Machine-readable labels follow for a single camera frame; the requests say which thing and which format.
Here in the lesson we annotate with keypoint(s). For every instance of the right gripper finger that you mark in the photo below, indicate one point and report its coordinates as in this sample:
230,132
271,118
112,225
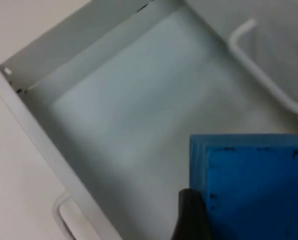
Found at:
191,215

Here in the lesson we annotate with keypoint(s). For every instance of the blue block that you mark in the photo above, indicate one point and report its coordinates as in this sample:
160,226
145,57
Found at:
251,190

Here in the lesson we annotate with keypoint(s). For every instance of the grey chest of drawers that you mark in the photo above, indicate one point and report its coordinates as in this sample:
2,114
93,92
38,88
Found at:
269,32

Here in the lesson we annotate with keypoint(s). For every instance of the grey drawer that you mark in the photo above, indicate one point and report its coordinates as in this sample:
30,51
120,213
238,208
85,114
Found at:
129,100

